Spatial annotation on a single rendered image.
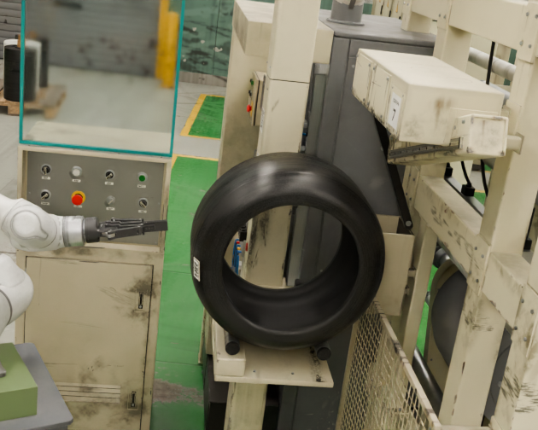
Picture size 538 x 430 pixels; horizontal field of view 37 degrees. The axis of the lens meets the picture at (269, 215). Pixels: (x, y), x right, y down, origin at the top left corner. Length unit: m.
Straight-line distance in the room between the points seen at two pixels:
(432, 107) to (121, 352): 1.76
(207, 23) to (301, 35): 9.02
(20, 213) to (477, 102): 1.19
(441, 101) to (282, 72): 0.70
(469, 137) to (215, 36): 9.74
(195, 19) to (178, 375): 8.08
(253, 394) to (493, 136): 1.43
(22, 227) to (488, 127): 1.20
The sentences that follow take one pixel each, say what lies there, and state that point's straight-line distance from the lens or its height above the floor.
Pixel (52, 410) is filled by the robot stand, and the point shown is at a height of 0.65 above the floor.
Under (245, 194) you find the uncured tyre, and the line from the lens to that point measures 2.22.
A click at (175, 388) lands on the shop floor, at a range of 3.91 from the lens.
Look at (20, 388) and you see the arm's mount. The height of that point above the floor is 0.75.
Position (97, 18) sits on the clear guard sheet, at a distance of 2.89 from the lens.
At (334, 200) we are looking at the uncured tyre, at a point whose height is 1.40.
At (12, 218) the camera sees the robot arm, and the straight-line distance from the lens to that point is 2.18.
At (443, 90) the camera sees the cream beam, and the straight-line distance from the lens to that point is 1.99.
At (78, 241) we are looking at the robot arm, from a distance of 2.35.
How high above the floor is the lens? 2.06
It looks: 19 degrees down
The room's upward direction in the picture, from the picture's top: 7 degrees clockwise
